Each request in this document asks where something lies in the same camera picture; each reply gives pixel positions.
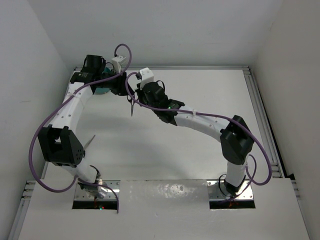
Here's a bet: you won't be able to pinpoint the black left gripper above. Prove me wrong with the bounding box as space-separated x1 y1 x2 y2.
96 68 134 96

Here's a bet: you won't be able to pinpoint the small black scissors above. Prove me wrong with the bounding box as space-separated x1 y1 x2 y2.
126 92 139 116

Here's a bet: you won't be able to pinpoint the large black scissors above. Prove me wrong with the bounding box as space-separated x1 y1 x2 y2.
83 135 96 150

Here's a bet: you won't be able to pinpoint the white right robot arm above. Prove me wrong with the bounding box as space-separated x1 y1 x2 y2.
136 81 254 196

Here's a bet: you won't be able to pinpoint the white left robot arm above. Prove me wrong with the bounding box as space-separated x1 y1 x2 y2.
36 54 127 193

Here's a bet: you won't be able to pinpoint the teal round desk organizer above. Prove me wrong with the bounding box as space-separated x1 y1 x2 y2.
94 67 112 95

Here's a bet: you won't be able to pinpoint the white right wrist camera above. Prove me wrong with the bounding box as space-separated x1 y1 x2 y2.
138 67 154 90

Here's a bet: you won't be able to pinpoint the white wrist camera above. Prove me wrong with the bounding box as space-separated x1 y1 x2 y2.
138 67 154 90
111 55 127 74

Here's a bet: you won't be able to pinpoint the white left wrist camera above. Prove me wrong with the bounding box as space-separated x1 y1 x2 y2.
111 55 127 74

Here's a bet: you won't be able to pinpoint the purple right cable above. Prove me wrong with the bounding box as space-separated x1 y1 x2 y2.
124 71 273 187

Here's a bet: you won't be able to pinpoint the purple cable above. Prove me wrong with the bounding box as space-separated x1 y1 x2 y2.
28 43 133 215
124 71 273 187

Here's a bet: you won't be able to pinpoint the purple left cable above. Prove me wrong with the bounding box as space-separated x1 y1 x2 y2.
28 43 133 215

